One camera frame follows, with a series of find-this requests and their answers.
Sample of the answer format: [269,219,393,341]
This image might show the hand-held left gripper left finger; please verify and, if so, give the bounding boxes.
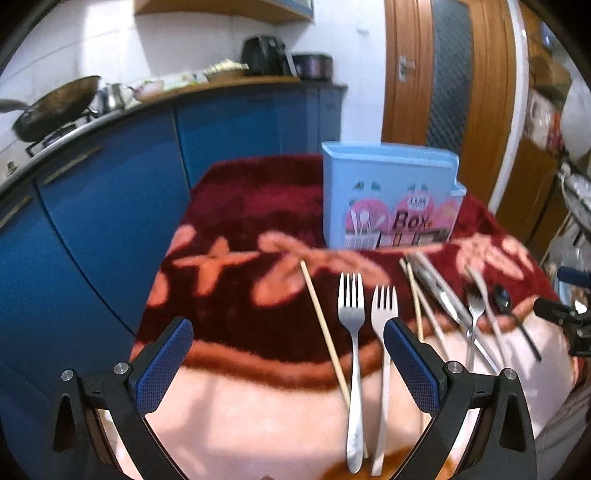
[52,316,195,480]

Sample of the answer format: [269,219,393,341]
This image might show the small steel fork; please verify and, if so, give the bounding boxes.
[463,284,486,370]

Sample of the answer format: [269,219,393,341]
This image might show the gas stove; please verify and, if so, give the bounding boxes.
[25,110,100,158]

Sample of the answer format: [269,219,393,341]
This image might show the small bowl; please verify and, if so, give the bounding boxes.
[137,79,167,103]

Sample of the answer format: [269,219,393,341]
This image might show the white plastic bag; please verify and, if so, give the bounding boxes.
[562,76,591,160]

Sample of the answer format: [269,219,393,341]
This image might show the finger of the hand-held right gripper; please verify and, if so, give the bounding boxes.
[556,267,591,298]
[533,298,591,358]

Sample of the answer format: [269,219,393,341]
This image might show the clear plastic bottle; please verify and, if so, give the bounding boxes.
[560,246,585,278]

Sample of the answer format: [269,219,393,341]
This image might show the light blue utensil box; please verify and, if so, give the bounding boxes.
[322,141,467,251]

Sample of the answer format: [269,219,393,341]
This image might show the wooden chopstick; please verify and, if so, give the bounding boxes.
[300,261,369,459]
[405,264,425,343]

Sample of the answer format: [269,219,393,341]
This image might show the metal tongs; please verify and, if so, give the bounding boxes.
[410,253,472,326]

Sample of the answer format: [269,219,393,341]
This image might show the wooden wall cabinet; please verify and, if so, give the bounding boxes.
[134,0,315,25]

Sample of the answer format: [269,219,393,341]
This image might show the black air fryer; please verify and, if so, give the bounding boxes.
[242,35,297,77]

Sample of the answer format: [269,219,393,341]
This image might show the dark rice cooker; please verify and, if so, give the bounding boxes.
[292,52,334,83]

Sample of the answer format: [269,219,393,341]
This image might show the pale-tipped chopstick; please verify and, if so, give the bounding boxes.
[399,257,450,356]

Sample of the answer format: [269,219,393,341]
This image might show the red floral blanket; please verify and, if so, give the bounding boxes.
[131,154,573,480]

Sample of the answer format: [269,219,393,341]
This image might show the wooden door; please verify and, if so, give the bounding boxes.
[382,0,516,190]

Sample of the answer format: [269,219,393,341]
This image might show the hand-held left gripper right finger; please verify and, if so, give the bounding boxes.
[383,316,539,480]

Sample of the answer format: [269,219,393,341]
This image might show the metal fork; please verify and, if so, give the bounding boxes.
[338,272,366,474]
[370,285,399,476]

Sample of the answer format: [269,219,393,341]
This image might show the grey clothing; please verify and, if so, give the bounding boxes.
[531,383,591,480]

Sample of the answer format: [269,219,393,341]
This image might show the black wok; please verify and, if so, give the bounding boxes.
[0,75,102,143]

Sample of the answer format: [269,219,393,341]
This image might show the metal kettle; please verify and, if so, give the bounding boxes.
[98,82,136,114]

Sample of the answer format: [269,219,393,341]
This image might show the black spoon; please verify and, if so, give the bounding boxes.
[494,285,542,362]

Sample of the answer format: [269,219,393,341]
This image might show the blue kitchen counter cabinet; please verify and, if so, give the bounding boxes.
[0,76,348,480]

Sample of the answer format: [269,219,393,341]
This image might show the basket of food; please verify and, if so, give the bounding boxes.
[203,59,250,83]

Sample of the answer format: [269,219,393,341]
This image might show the wooden storage shelf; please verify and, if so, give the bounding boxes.
[508,28,591,259]

